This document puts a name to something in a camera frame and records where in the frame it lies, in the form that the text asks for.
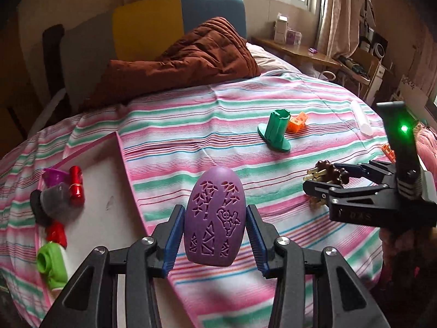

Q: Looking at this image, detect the grey cup with black base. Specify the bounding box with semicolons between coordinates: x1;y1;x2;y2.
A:
30;182;74;228

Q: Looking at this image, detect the wooden wardrobe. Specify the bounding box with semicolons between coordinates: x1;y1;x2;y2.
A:
0;0;48;151

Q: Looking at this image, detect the beige purple carved oval case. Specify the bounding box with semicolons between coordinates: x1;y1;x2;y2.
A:
184;166;247;268

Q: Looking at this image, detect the yellow blue grey headboard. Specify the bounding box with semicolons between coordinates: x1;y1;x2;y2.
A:
60;0;247;96

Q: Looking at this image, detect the purple plastic cup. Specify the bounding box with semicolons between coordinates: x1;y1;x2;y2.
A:
42;167;70;190

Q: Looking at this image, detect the brown quilt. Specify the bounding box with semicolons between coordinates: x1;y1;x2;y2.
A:
82;16;262;110

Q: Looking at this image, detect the white box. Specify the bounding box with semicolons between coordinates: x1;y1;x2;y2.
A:
273;14;291;43

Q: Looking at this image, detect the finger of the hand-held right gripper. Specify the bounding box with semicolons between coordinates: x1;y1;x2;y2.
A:
333;160;398;183
302;179;397;206

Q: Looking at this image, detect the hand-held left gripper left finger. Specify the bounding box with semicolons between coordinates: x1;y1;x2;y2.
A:
39;204;187;328

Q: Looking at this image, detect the white plastic tube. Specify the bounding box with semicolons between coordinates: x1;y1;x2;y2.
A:
352;101;373;138

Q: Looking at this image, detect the beige curtain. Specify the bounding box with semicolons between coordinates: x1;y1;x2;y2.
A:
317;0;366;58

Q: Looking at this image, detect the striped blanket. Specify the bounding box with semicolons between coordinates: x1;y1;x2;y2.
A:
0;72;397;328

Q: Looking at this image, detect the shiny red tube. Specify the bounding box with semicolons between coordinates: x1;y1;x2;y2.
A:
68;166;85;207

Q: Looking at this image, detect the cardboard box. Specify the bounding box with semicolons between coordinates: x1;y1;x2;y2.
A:
398;73;437;110

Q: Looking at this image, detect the green plug-in device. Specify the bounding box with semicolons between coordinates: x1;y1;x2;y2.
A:
36;241;74;290

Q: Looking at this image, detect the orange cube block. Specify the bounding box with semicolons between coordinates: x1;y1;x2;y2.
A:
287;112;308;133

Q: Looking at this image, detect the pink cloth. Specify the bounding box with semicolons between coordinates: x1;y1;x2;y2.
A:
417;128;437;192

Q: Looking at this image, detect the green plastic holder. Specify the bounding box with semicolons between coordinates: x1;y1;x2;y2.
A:
258;109;291;152

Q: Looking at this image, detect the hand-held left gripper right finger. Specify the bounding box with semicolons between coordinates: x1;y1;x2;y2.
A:
246;204;391;328

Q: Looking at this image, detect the dark brush with wooden pins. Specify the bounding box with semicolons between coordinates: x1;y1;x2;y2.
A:
303;160;349;207

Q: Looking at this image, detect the red plastic block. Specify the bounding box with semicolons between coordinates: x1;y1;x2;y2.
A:
46;221;68;248

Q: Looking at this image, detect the wooden desk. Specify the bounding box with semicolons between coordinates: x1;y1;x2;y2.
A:
251;37;371;86

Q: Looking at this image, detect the pale pillow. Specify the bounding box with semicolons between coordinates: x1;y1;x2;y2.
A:
247;43;303;76

